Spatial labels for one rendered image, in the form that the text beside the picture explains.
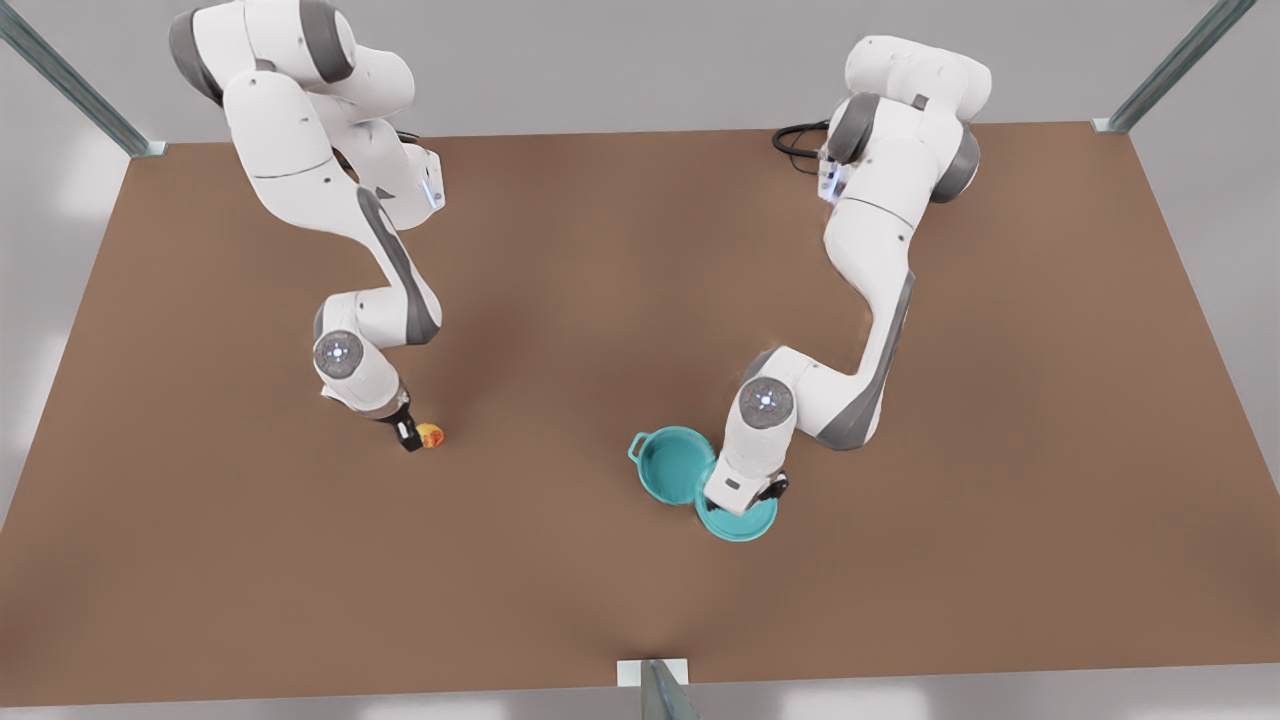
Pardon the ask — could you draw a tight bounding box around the teal pot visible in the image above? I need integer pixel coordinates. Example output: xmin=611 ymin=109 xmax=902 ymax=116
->
xmin=628 ymin=426 xmax=718 ymax=507

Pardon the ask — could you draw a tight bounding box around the teal pot lid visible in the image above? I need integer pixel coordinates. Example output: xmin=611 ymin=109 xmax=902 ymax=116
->
xmin=694 ymin=488 xmax=779 ymax=543

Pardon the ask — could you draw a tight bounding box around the silver frame post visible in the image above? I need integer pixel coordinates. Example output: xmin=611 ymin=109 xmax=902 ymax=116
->
xmin=0 ymin=5 xmax=167 ymax=159
xmin=1092 ymin=0 xmax=1258 ymax=134
xmin=617 ymin=658 xmax=701 ymax=720

